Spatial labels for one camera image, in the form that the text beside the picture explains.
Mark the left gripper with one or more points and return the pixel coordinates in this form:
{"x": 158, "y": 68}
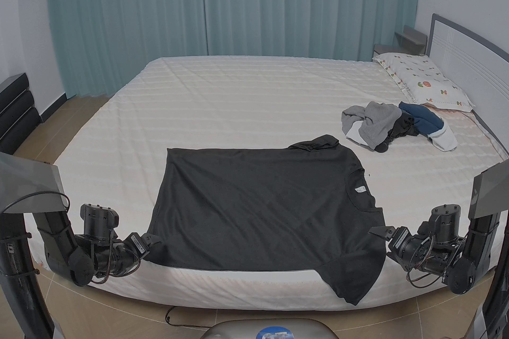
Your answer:
{"x": 133, "y": 252}

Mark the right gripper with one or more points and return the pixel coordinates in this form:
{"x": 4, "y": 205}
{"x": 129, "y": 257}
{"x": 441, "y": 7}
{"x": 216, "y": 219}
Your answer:
{"x": 409, "y": 252}

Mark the black T-shirt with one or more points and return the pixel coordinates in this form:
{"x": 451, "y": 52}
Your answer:
{"x": 258, "y": 210}

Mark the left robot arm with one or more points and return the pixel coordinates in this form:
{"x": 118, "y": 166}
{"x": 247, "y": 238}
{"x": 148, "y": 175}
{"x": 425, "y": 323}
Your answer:
{"x": 59, "y": 246}

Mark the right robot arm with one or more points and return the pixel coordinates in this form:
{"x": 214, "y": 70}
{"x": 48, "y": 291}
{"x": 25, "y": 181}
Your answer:
{"x": 483, "y": 234}

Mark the pile of clothes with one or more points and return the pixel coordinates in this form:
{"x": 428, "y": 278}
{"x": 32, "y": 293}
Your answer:
{"x": 377, "y": 123}

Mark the bed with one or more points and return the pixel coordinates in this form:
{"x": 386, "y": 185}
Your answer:
{"x": 238, "y": 103}

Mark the pink pillow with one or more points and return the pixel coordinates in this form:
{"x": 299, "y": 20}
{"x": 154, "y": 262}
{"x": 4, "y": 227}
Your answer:
{"x": 449, "y": 110}

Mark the white printed pillow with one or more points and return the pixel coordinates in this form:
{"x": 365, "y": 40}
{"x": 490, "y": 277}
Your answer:
{"x": 425, "y": 81}

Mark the black chest of drawers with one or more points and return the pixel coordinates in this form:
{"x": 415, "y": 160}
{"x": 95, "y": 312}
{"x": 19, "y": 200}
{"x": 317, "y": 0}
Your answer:
{"x": 16, "y": 111}

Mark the grey bedside table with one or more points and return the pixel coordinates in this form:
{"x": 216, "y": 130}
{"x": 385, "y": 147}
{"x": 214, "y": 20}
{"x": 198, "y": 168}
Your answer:
{"x": 409, "y": 37}

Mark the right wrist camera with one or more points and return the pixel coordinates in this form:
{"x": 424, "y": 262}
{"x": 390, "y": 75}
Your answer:
{"x": 424, "y": 229}

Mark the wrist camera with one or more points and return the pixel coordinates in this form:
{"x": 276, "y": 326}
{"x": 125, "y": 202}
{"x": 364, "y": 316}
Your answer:
{"x": 424, "y": 229}
{"x": 113, "y": 220}

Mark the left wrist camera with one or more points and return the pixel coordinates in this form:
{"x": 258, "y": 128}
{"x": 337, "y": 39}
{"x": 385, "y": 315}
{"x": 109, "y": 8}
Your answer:
{"x": 113, "y": 220}

